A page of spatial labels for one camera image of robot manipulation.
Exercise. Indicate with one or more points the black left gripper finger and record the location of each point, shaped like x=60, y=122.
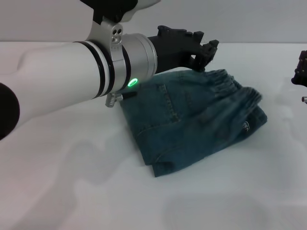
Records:
x=199, y=36
x=206, y=56

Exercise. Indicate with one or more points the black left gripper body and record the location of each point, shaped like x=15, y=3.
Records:
x=175, y=50

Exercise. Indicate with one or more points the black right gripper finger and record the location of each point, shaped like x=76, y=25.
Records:
x=304, y=60
x=299, y=77

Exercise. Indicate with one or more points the blue denim shorts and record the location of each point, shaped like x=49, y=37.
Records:
x=192, y=124

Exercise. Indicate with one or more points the left wrist camera housing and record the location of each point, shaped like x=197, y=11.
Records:
x=115, y=9

